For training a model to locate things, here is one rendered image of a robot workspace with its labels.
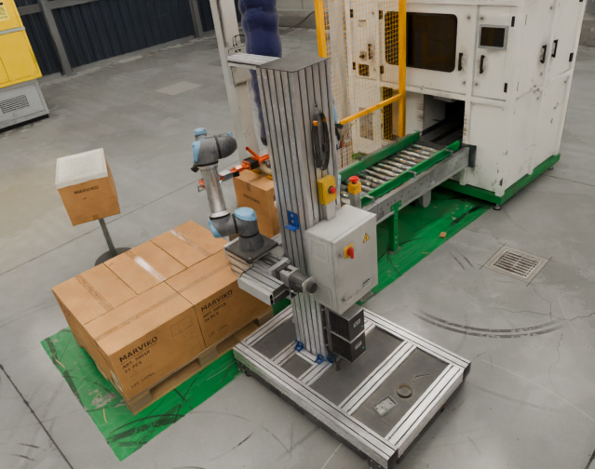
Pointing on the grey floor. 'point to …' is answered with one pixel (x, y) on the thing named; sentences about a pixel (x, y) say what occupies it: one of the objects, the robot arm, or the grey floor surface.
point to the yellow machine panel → (9, 72)
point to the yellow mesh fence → (393, 76)
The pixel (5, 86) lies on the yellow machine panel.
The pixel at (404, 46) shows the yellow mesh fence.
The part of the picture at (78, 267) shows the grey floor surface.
